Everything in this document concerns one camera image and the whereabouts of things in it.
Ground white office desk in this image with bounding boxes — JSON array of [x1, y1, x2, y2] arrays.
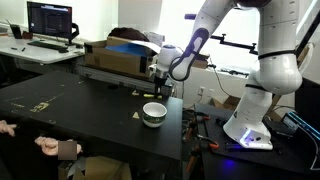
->
[[0, 34, 86, 66]]

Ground pink plush toy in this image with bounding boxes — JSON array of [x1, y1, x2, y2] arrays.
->
[[0, 119, 18, 137], [34, 135, 84, 157]]

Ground dark brown bag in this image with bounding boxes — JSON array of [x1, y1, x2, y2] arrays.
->
[[108, 27, 150, 43]]

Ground white wall outlet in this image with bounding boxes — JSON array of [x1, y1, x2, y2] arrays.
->
[[197, 86, 207, 98]]

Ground black computer monitor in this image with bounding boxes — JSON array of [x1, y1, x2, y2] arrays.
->
[[26, 1, 74, 43]]

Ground blue sheet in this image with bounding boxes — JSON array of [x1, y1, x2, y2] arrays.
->
[[105, 42, 157, 58]]

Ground orange and black clamp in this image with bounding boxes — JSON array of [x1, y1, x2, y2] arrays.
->
[[194, 133, 221, 151], [181, 111, 212, 144]]

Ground black controller box blue light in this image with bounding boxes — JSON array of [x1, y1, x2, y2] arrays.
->
[[282, 111, 320, 135]]

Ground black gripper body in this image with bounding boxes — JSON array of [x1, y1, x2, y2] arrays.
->
[[153, 68, 170, 84]]

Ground open cardboard box on floor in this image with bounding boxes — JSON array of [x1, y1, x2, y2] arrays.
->
[[209, 95, 242, 111]]

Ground cardboard box under table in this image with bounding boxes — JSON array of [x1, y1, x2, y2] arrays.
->
[[58, 155, 133, 180]]

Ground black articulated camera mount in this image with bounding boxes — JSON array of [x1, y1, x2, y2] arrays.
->
[[184, 13, 265, 57]]

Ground yellow marker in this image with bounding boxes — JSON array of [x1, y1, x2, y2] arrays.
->
[[143, 93, 164, 100]]

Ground large open cardboard box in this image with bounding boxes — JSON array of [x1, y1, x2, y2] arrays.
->
[[83, 35, 158, 81]]

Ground small brown box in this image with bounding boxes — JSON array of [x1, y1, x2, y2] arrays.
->
[[191, 53, 211, 70]]

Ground black keyboard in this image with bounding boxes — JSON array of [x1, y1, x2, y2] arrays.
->
[[26, 40, 70, 54]]

